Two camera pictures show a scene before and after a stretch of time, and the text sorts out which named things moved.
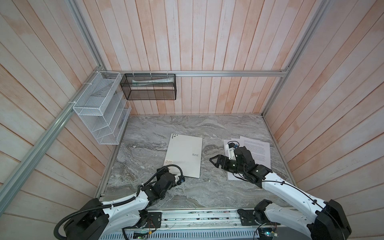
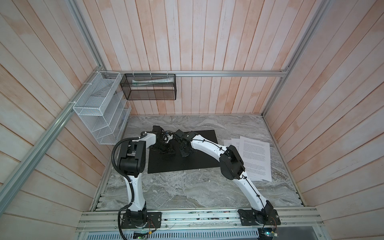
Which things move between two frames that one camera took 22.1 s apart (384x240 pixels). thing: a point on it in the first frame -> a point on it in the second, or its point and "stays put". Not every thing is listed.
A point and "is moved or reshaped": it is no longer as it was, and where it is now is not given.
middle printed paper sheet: x=236 y=139 stays put
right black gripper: x=219 y=160 -> x=183 y=154
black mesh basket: x=149 y=86 stays put
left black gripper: x=162 y=171 -> x=168 y=149
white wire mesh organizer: x=104 y=108 stays put
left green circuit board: x=140 y=235 stays put
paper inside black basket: x=136 y=82 stays put
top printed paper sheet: x=260 y=149 stays put
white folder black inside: x=186 y=152 is moved or reshaped
